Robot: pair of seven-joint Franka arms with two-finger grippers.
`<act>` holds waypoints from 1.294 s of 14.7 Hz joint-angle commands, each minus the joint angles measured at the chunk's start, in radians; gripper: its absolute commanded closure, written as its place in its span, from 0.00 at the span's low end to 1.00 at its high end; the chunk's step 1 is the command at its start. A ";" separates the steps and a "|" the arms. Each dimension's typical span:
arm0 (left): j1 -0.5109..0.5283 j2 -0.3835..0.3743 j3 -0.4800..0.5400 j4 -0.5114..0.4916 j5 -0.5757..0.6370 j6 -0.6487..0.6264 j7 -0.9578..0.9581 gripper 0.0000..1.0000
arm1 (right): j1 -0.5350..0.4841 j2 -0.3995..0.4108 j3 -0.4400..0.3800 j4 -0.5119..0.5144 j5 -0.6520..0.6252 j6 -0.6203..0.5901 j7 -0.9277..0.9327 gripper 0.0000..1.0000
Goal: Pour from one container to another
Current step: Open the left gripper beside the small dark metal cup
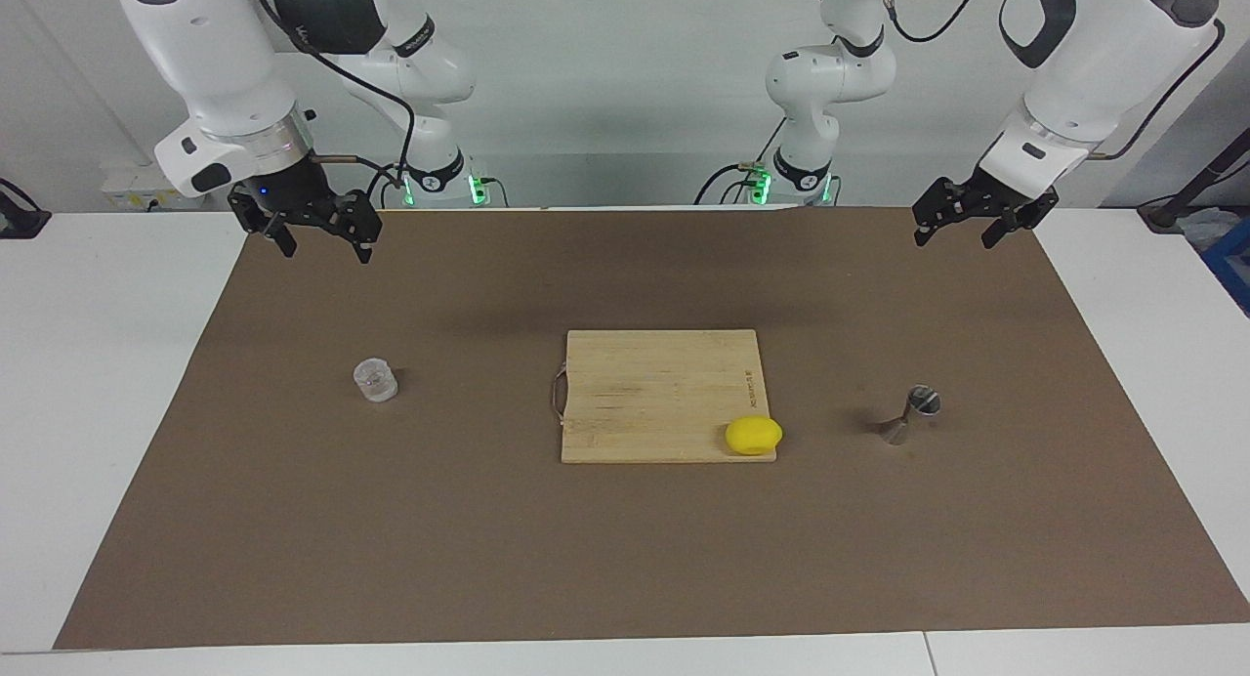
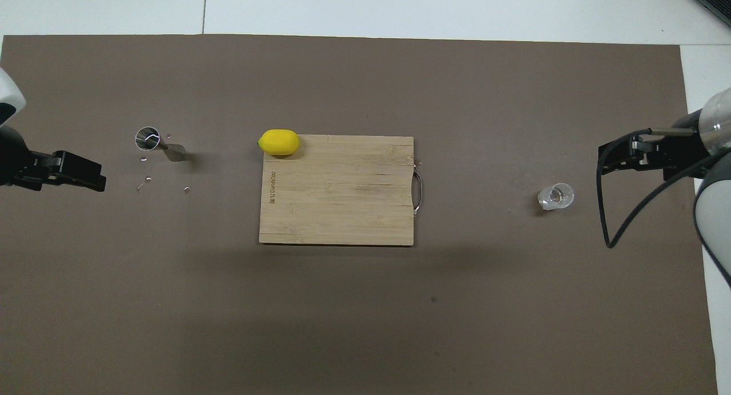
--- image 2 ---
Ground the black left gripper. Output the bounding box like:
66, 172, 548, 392
0, 126, 107, 192

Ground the bamboo cutting board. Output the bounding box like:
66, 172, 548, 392
259, 135, 424, 247

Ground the yellow lemon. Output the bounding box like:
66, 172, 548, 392
258, 129, 301, 157

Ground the steel double jigger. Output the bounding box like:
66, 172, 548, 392
135, 126, 187, 163

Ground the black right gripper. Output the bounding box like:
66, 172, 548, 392
597, 113, 710, 182

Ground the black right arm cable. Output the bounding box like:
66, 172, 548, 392
596, 152, 712, 249

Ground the clear glass cup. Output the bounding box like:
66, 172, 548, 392
537, 182, 575, 212

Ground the brown table mat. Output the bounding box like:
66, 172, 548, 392
0, 34, 719, 395

